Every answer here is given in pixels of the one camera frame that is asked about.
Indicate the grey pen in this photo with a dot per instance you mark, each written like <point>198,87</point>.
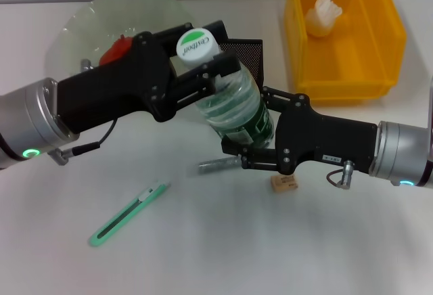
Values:
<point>216,164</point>

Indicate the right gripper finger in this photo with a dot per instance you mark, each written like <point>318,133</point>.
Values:
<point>280,97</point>
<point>257,156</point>

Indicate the yellow plastic bin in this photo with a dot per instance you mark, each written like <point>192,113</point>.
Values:
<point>345,61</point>

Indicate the green utility knife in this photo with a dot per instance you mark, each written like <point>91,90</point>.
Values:
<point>128,212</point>

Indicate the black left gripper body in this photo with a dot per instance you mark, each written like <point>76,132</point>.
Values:
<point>118,85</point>

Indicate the green glass fruit plate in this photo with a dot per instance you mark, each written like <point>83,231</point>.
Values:
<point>101,14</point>

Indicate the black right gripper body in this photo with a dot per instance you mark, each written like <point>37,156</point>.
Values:
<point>324,139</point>

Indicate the red apple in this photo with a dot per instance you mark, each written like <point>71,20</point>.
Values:
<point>115,51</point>

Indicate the left gripper metal connector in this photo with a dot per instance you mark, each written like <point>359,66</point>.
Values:
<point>86,65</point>

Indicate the white paper ball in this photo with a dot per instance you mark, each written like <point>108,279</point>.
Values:
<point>319,17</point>

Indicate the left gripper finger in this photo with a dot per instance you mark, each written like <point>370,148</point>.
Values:
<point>203,82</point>
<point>169,34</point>

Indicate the tan eraser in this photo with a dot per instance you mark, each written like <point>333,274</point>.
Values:
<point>284,184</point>

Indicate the black mesh pen holder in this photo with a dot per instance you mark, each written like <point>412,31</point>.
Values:
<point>250,58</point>

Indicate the clear plastic water bottle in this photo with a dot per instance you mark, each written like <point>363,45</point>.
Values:
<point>236,105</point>

